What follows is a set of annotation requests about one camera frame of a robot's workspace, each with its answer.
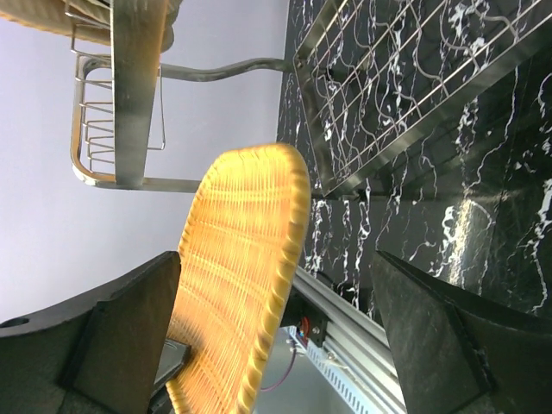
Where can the aluminium mounting rail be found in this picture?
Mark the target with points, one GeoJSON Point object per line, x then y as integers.
{"type": "Point", "coordinates": [355, 358]}

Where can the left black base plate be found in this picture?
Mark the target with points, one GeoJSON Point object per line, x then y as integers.
{"type": "Point", "coordinates": [309, 322]}

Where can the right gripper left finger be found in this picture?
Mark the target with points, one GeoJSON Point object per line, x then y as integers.
{"type": "Point", "coordinates": [98, 352]}

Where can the woven wicker tray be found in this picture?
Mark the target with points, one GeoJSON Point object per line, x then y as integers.
{"type": "Point", "coordinates": [60, 17]}
{"type": "Point", "coordinates": [239, 251]}

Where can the stainless steel dish rack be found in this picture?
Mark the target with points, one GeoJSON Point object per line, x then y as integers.
{"type": "Point", "coordinates": [375, 77]}

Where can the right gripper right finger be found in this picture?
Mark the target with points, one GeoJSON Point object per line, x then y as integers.
{"type": "Point", "coordinates": [456, 352]}

